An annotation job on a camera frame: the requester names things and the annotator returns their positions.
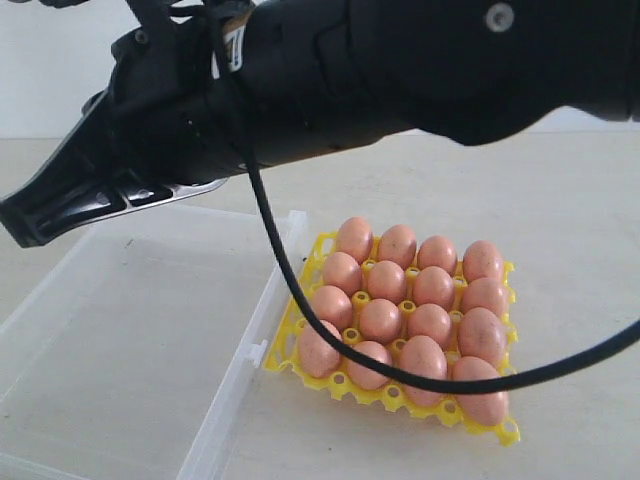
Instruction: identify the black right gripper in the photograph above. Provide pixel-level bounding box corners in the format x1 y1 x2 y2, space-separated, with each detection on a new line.
87 1 639 185

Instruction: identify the clear plastic tray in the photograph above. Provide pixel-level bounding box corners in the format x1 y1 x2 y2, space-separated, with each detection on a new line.
1 205 287 479

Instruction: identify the brown egg packed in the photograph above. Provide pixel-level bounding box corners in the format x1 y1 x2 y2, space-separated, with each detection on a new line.
335 216 374 264
377 224 417 269

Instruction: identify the brown egg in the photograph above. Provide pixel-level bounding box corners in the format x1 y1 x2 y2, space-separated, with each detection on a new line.
457 307 508 368
296 323 342 378
322 252 363 296
417 235 458 276
399 335 448 407
452 356 509 427

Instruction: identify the brown egg front bin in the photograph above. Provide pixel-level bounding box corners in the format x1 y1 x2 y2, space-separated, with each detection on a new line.
311 285 353 332

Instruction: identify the brown egg third row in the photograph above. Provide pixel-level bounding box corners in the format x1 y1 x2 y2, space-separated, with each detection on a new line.
366 260 407 304
407 304 454 350

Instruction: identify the brown egg fourth row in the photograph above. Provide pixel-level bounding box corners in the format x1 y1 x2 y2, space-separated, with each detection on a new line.
358 298 402 345
412 266 455 311

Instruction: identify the brown egg second row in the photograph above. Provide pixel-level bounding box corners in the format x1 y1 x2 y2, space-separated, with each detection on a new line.
462 240 504 283
460 278 509 317
346 340 392 391

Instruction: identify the yellow plastic egg tray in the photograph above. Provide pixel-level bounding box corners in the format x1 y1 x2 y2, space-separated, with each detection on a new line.
263 231 520 446

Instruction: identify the black camera cable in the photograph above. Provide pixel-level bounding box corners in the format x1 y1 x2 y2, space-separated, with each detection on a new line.
199 0 640 397

